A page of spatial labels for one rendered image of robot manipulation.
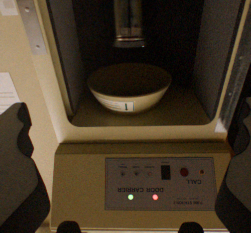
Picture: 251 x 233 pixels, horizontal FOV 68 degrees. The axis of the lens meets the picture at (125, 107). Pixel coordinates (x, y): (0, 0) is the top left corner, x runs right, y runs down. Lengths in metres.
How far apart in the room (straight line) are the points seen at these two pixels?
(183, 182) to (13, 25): 0.73
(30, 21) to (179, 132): 0.29
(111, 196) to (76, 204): 0.06
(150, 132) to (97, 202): 0.15
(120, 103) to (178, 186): 0.18
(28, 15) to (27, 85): 0.61
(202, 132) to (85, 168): 0.22
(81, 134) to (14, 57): 0.56
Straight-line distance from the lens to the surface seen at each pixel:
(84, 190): 0.37
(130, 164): 0.35
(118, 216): 0.37
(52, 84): 0.32
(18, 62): 0.86
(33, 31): 0.30
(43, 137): 1.04
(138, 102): 0.33
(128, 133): 0.35
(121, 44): 0.32
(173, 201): 0.36
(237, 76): 0.33
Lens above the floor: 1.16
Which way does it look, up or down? 32 degrees up
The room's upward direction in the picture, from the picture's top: 177 degrees clockwise
